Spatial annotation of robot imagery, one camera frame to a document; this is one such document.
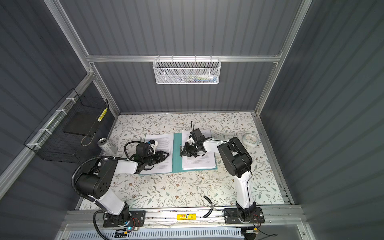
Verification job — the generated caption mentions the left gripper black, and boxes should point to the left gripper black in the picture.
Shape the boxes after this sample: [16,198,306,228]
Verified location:
[143,150,169,167]

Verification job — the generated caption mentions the teal green file folder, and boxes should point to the teal green file folder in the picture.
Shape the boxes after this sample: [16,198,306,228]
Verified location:
[139,131,218,177]

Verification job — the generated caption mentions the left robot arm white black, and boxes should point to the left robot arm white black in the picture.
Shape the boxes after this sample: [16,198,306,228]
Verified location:
[71,140,170,240]

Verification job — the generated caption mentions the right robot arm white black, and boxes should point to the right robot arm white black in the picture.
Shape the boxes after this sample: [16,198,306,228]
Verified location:
[180,129,257,223]

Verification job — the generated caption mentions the silver drink can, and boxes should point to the silver drink can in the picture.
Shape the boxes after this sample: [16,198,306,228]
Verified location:
[98,138,118,156]

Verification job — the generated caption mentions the yellow marker in black basket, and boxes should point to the yellow marker in black basket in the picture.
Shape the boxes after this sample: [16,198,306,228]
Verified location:
[97,107,108,122]

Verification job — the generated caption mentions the black pad in basket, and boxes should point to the black pad in basket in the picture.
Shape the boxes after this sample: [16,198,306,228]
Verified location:
[63,113,101,137]

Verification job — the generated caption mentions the pens in white basket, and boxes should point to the pens in white basket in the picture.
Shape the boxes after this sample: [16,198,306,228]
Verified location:
[178,74,219,84]

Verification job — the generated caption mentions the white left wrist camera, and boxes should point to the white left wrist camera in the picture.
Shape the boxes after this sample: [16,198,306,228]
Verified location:
[146,140,158,149]

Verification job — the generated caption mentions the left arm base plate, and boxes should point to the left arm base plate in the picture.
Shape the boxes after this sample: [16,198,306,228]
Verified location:
[103,211,147,228]

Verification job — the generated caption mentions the black cable loop on rail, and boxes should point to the black cable loop on rail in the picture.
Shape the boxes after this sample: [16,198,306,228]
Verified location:
[202,195,214,219]

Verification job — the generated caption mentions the yellow label on rail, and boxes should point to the yellow label on rail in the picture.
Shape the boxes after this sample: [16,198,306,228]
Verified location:
[177,214,197,221]

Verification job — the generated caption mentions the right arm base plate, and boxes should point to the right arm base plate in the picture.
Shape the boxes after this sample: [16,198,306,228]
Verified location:
[222,207,265,225]

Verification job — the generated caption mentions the white wire mesh basket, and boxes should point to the white wire mesh basket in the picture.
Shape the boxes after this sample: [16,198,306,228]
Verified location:
[153,59,222,85]

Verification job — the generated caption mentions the black wire mesh basket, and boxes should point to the black wire mesh basket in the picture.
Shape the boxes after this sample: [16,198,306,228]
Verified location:
[24,89,109,164]

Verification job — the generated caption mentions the white perforated cable tray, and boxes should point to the white perforated cable tray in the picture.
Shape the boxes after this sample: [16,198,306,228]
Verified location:
[67,227,245,240]

